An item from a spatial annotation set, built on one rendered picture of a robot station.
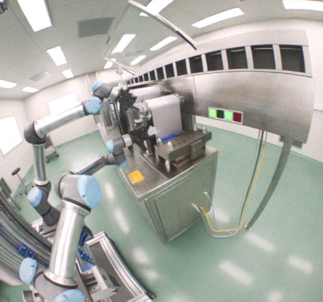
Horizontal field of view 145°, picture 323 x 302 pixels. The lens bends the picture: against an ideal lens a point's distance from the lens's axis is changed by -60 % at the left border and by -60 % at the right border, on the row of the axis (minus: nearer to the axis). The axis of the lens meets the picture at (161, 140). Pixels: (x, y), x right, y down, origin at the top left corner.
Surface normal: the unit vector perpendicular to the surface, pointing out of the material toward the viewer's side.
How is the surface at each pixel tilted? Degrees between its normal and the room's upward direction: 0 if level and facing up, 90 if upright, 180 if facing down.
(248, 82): 90
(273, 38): 90
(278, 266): 0
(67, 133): 90
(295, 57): 90
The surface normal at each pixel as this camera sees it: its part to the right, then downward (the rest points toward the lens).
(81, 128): 0.54, 0.26
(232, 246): -0.16, -0.90
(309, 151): -0.83, 0.34
